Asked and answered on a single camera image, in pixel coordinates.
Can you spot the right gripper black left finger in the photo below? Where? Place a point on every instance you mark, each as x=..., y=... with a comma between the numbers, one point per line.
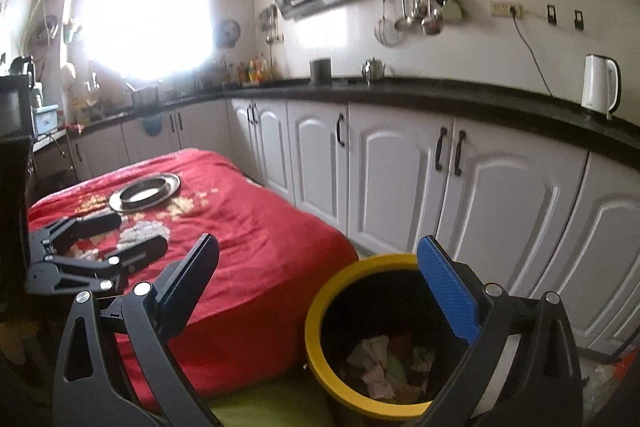
x=91, y=386

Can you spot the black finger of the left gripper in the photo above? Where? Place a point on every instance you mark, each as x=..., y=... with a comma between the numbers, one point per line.
x=57, y=238

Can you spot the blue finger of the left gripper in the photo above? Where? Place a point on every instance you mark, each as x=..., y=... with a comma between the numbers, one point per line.
x=138, y=256

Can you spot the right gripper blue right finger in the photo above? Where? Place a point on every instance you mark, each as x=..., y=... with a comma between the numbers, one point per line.
x=542, y=386

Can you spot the crumpled trash in bin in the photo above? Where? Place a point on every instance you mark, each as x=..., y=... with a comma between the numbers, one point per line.
x=389, y=369

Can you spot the yellow rimmed black trash bin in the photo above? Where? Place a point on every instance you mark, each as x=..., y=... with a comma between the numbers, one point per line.
x=381, y=295

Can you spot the black kitchen countertop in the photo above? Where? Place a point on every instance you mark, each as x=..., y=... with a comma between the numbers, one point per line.
x=532, y=112

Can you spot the round metal plate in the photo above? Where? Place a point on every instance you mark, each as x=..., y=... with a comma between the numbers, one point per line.
x=145, y=193

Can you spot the blue hanging basket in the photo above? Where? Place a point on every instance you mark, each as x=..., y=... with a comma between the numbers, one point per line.
x=152, y=125

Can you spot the white cabinet row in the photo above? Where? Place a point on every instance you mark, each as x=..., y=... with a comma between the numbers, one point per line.
x=526, y=211

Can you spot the red floral table cloth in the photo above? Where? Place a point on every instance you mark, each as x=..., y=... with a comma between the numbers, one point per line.
x=248, y=325

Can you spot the metal pot by window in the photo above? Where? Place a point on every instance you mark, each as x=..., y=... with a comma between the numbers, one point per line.
x=144, y=97

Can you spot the colourful condiment bottles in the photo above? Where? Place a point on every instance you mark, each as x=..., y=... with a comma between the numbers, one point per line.
x=255, y=71

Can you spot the dark cylindrical canister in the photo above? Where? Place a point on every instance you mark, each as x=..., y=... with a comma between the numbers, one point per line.
x=320, y=71

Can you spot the white electric kettle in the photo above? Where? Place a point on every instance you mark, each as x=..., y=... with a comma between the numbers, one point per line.
x=602, y=85

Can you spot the steel teapot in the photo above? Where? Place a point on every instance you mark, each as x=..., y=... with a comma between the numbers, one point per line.
x=373, y=70

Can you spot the round wall fan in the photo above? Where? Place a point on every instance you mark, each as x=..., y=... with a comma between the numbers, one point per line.
x=227, y=34

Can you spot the round wire strainer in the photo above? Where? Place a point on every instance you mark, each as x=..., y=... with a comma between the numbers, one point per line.
x=385, y=32

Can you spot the wall power socket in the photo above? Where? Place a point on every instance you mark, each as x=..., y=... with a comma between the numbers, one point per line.
x=505, y=9

